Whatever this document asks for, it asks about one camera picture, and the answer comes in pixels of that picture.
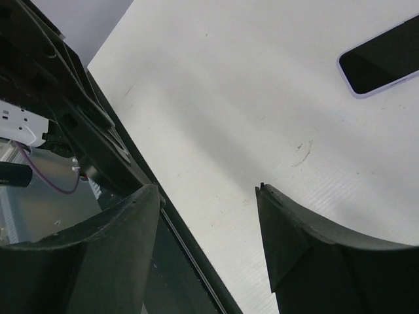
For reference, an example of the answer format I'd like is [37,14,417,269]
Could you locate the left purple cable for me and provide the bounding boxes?
[16,140,81,194]

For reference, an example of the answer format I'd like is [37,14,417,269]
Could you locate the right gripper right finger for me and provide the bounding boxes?
[255,184,418,313]

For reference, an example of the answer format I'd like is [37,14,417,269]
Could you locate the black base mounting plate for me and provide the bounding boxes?
[81,70,243,313]

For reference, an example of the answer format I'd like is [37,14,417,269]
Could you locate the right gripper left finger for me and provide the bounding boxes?
[1,184,160,313]

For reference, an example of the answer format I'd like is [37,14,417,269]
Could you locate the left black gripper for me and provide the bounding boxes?
[1,1,150,193]

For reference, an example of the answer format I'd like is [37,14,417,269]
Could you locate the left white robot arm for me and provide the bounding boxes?
[1,1,150,196]

